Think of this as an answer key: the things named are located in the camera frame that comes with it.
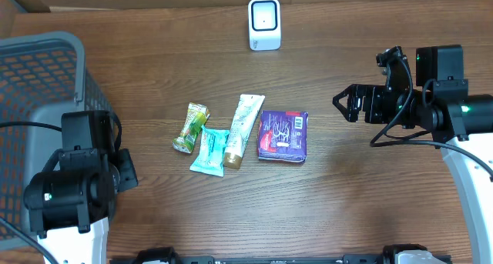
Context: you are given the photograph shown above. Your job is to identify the green yellow snack packet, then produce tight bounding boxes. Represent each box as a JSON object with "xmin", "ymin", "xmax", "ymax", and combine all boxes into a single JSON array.
[{"xmin": 172, "ymin": 102, "xmax": 210, "ymax": 154}]

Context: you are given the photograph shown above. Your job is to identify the white barcode scanner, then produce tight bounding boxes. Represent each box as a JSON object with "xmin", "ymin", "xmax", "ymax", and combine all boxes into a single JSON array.
[{"xmin": 248, "ymin": 0, "xmax": 282, "ymax": 51}]

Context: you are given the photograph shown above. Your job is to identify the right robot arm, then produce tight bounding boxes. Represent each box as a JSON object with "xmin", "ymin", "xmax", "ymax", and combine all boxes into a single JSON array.
[{"xmin": 333, "ymin": 45, "xmax": 492, "ymax": 263}]

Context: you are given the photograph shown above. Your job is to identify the teal wet wipes pack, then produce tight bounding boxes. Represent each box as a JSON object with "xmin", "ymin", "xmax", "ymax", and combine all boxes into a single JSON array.
[{"xmin": 189, "ymin": 126, "xmax": 230, "ymax": 177}]

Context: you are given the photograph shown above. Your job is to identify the grey plastic mesh basket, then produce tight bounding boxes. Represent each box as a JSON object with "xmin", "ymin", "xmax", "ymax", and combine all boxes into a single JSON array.
[{"xmin": 1, "ymin": 32, "xmax": 112, "ymax": 237}]

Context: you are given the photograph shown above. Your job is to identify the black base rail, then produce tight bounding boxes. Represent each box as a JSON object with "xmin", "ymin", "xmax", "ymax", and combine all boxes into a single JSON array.
[{"xmin": 109, "ymin": 244, "xmax": 452, "ymax": 264}]

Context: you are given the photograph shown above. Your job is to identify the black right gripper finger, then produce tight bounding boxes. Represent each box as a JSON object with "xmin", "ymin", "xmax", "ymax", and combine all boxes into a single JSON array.
[
  {"xmin": 333, "ymin": 96, "xmax": 361, "ymax": 122},
  {"xmin": 338, "ymin": 84, "xmax": 364, "ymax": 99}
]

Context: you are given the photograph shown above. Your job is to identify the purple Carefree pad pack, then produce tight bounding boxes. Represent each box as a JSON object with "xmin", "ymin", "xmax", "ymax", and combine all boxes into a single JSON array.
[{"xmin": 257, "ymin": 110, "xmax": 308, "ymax": 163}]

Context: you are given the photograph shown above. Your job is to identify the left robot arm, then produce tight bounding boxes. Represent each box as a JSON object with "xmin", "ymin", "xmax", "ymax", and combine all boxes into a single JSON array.
[{"xmin": 24, "ymin": 110, "xmax": 139, "ymax": 264}]

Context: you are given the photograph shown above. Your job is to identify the white tube with gold cap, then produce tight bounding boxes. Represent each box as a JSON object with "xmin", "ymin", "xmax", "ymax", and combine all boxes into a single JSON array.
[{"xmin": 223, "ymin": 94, "xmax": 265, "ymax": 169}]

